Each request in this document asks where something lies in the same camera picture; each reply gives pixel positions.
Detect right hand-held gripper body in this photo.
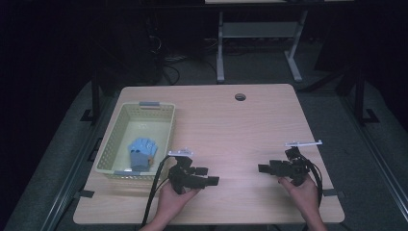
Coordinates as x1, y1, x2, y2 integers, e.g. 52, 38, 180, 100
277, 140, 323, 188

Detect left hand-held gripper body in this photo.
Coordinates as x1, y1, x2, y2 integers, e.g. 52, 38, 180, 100
167, 147, 209, 195

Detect blue glove with dark dots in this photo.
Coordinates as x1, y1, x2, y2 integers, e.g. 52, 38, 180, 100
127, 138, 159, 172

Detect pale yellow plastic basket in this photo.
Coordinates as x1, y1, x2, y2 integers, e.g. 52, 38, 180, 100
94, 101, 177, 181

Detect person's right hand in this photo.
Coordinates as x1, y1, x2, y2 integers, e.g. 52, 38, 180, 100
277, 174, 322, 219

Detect person's left hand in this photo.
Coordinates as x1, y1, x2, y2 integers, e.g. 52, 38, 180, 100
156, 181, 202, 223

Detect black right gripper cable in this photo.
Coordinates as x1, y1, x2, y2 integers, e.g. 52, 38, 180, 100
297, 150, 324, 208

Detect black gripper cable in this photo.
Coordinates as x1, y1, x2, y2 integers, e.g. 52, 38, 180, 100
140, 155, 177, 228
297, 150, 324, 208

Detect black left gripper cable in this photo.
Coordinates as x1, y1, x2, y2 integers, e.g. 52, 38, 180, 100
140, 155, 177, 228

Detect aluminium floor rail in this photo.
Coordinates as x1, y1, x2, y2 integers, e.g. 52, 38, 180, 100
340, 92, 408, 222
39, 95, 116, 231

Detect black metal stand post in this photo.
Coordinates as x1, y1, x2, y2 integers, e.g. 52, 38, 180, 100
80, 68, 102, 125
353, 65, 381, 126

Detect black floor cables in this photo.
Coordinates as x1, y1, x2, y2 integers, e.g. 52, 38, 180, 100
160, 54, 219, 87

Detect white metal table frame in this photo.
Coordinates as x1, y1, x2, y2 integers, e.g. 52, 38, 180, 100
216, 9, 309, 84

